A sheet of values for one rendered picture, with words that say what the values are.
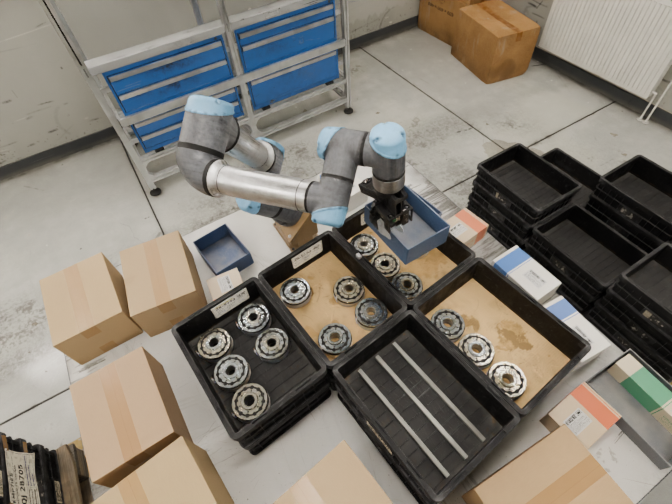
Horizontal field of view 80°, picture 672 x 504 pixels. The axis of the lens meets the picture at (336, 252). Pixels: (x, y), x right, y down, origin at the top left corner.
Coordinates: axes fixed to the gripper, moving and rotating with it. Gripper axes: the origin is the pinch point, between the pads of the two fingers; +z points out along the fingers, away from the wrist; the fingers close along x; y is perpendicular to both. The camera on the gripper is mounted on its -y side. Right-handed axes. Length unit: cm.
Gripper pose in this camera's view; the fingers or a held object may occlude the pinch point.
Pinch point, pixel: (385, 229)
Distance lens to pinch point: 113.1
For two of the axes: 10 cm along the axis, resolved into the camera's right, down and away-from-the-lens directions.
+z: 1.2, 5.6, 8.2
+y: 5.1, 6.7, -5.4
